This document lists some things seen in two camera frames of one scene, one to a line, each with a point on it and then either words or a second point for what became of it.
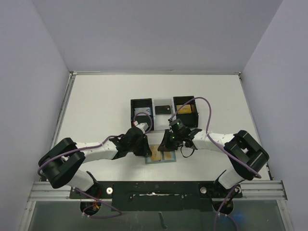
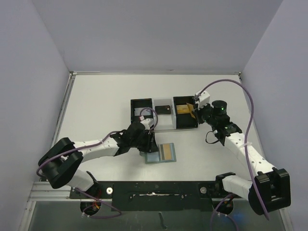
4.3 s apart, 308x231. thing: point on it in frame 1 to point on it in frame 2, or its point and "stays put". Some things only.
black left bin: x=148 y=119 stays put
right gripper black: x=166 y=142 to x=198 y=115
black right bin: x=190 y=120 stays put
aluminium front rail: x=44 y=192 stays put
